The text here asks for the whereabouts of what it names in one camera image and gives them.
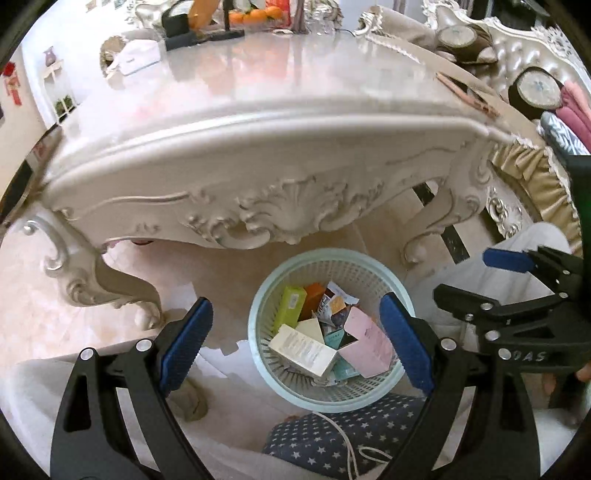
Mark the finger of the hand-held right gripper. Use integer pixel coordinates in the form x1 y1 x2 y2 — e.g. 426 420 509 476
433 284 570 334
482 246 585 296

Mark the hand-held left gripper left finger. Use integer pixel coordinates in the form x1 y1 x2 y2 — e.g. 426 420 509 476
50 296 215 480

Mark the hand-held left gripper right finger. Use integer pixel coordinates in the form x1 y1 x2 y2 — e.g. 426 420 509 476
379 292 541 480

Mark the pink box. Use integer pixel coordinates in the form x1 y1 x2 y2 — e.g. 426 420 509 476
337 305 397 378

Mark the teal and white box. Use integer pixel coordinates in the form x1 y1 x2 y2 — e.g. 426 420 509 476
323 329 365 383

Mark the printed wrapper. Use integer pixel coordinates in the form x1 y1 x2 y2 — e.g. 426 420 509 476
316 281 361 333

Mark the pale yellow box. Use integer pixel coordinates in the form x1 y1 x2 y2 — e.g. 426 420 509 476
295 318 326 344

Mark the orange box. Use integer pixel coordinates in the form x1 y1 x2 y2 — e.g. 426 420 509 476
302 282 328 321

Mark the white printed box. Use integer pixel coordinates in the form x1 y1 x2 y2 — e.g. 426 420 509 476
268 324 340 377

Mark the lime green box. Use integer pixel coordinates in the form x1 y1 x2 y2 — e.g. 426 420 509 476
273 285 308 335

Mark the pale green plastic basket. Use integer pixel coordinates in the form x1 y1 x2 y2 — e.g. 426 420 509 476
247 248 416 414

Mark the person's right hand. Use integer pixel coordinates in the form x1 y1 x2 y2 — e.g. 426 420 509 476
542 361 591 398

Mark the ornate sofa beige fringed cover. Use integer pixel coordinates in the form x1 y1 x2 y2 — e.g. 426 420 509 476
355 0 591 257

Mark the grey zebra striped cloth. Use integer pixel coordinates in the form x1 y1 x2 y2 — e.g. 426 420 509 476
539 112 591 157

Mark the star printed dark cloth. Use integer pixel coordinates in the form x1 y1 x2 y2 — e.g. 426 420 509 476
262 394 428 477

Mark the ornate white carved table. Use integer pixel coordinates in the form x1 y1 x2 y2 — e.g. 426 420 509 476
23 23 527 330

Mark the pink folded cloth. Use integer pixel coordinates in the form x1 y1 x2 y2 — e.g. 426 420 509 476
556 80 591 134

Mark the round dark cushion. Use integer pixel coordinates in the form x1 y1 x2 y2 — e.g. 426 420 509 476
436 24 499 64
508 67 566 121

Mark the white tissue box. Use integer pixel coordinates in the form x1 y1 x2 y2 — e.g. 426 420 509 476
117 41 162 75

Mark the black phone stand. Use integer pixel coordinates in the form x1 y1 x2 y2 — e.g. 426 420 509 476
164 0 245 51

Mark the ornate silver chair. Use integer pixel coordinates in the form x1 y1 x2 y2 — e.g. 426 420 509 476
134 0 195 38

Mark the white cable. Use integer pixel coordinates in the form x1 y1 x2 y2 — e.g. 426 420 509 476
318 411 394 480

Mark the white wall shelf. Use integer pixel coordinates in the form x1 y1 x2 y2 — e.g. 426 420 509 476
44 64 78 117

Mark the red hanging wall ornament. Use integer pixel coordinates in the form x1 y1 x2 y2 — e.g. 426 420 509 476
2 62 24 107

